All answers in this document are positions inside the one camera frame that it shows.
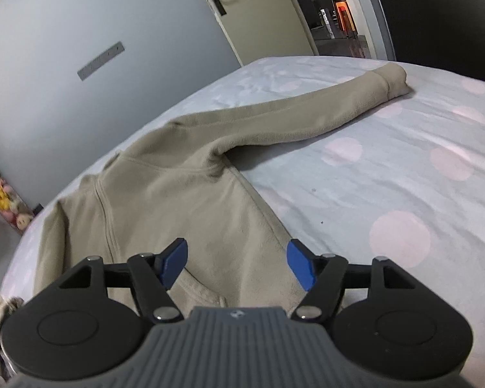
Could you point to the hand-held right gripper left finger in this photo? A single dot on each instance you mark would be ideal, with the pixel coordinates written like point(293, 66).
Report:
point(174, 260)

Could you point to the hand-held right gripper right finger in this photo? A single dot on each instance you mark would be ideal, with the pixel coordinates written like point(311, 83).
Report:
point(301, 264)

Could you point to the beige sweatshirt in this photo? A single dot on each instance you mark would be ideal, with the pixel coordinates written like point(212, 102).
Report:
point(165, 194)

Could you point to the polka-dot bed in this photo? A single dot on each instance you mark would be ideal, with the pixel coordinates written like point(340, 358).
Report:
point(388, 169)

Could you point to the small black object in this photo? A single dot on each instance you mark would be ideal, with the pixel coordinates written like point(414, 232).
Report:
point(38, 209)

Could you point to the hanging plush toys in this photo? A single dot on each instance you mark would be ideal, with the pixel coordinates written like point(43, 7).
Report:
point(2, 198)

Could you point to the orange lit appliance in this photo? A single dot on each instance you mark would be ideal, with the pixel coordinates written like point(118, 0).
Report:
point(343, 14)

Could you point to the cream door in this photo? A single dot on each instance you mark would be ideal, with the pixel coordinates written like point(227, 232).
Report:
point(258, 8)

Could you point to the grey metal wall plate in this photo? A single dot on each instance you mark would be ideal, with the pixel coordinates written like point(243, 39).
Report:
point(100, 60)

